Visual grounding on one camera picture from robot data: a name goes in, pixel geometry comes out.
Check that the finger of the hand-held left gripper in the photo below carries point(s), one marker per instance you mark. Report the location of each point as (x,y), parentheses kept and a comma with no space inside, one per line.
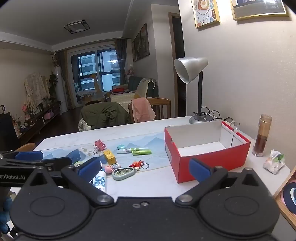
(60,163)
(29,155)

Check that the gold framed landscape picture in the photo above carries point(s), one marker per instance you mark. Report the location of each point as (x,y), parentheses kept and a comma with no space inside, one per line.
(259,8)

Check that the beige sofa blanket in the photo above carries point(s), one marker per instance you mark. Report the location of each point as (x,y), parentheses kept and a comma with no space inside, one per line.
(143,88)

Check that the small clear glass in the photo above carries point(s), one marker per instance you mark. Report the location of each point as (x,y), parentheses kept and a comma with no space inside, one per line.
(235,127)

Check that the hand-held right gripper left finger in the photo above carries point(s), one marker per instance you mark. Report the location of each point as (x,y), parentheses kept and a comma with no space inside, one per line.
(89,168)

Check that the yellow toy animal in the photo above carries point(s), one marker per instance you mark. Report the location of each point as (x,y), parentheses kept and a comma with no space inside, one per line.
(94,82)

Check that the green correction tape dispenser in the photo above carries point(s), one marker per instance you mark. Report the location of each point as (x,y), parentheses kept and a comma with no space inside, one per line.
(123,173)

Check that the dark wooden low cabinet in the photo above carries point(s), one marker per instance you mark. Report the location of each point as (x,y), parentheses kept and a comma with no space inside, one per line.
(39,125)

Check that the green potted plant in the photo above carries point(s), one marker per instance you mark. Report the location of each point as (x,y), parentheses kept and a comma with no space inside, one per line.
(53,81)

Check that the cream floral hanging cloth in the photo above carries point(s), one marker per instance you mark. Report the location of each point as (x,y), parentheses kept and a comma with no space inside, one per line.
(35,87)

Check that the pink bag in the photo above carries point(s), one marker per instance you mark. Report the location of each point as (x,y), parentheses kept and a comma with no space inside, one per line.
(49,115)

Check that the olive green jacket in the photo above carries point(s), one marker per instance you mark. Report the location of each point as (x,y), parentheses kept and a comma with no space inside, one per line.
(104,114)

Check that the teal eraser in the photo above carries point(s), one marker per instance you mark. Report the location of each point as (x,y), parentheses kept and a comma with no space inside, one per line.
(121,146)

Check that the red cushion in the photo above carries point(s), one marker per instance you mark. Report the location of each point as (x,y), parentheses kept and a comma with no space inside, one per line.
(118,90)

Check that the green tube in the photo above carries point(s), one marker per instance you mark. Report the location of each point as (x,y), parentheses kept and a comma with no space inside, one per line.
(141,152)

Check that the pink pig toy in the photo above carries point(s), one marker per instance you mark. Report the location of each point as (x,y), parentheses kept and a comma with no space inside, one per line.
(109,168)

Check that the gold framed egg picture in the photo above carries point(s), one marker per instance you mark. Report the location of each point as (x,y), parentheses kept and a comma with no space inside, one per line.
(204,11)

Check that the pink flowers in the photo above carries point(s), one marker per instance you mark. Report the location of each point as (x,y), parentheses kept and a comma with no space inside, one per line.
(25,108)

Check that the dark green sofa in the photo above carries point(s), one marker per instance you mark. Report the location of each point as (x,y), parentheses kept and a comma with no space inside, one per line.
(134,84)

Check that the brown curtain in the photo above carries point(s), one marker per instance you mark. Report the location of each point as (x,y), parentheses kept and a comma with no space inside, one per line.
(62,60)

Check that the small green tape roll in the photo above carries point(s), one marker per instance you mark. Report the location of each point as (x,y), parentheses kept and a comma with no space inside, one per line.
(78,163)

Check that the white tissue packet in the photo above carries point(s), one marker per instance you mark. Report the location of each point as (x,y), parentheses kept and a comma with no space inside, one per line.
(274,163)

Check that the glass balcony door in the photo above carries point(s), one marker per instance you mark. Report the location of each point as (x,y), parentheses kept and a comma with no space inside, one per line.
(97,69)

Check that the red cardboard box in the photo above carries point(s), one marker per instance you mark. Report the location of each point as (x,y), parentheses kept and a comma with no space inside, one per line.
(208,162)

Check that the grey curtain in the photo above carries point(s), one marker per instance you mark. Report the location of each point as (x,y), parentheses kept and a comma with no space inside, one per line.
(121,60)

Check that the silver desk lamp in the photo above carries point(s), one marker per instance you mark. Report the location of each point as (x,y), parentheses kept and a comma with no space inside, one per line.
(189,67)

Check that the dark framed wall picture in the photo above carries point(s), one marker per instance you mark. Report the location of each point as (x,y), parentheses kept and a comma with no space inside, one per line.
(138,46)
(133,51)
(145,40)

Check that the light wooden chair back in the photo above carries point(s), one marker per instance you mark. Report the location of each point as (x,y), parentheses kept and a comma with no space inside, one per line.
(26,147)

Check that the glass bottle with brown liquid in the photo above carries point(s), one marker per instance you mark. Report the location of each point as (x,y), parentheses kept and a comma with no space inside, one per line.
(261,139)

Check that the wooden framed artwork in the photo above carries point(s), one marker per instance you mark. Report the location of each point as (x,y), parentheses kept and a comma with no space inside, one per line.
(288,199)

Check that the pink cloth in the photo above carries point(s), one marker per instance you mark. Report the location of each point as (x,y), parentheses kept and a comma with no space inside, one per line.
(143,110)

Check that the white squeeze tube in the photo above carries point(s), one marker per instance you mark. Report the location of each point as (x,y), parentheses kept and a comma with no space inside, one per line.
(100,180)

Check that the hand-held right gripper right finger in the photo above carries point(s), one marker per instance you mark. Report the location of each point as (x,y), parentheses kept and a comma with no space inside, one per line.
(198,170)

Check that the small yellow box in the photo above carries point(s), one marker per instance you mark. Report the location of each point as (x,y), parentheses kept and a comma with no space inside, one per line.
(109,157)

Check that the white and green pen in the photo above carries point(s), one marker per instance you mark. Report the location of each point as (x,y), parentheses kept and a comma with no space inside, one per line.
(129,150)

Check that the wooden dining chair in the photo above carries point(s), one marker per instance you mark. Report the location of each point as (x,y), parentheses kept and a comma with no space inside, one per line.
(161,107)

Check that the ceiling air vent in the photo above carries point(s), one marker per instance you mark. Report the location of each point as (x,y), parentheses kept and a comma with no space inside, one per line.
(76,26)

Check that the white standing air conditioner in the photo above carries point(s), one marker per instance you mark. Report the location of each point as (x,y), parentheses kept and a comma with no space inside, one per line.
(61,90)

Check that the person's left hand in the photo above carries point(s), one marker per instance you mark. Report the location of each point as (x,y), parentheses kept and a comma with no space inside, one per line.
(4,208)

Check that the pink binder clip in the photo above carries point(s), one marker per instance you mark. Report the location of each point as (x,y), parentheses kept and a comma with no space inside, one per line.
(100,144)

